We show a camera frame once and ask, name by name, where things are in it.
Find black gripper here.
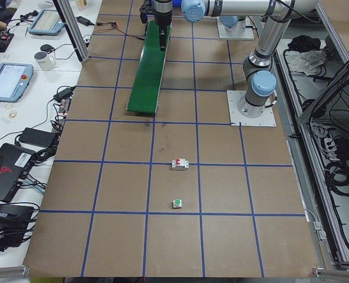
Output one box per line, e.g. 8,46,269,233
154,13,170,51

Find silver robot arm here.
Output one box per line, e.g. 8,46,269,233
219,15,246,32
144,1,317,109

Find blue plastic bin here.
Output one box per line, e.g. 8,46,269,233
172,0,182,7

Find green conveyor belt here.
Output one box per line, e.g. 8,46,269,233
127,21,166,114

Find far teach pendant tablet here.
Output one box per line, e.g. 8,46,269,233
28,9,64,36

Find teach pendant tablet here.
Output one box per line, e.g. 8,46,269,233
28,9,64,36
0,62,34,103

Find white mug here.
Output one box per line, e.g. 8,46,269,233
34,51,57,71

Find white red circuit breaker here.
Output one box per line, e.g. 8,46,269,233
171,158,189,170

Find near teach pendant tablet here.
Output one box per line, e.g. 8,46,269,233
0,62,34,103

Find black power brick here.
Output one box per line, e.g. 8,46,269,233
18,127,59,148

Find red conveyor power wire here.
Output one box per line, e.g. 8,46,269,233
96,21,146,41

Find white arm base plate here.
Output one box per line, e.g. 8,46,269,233
226,90,276,127
217,17,255,41

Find aluminium frame post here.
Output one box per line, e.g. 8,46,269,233
53,0,89,63

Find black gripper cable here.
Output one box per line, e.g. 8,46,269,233
268,0,320,23

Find green push button switch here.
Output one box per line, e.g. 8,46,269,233
172,199,182,209

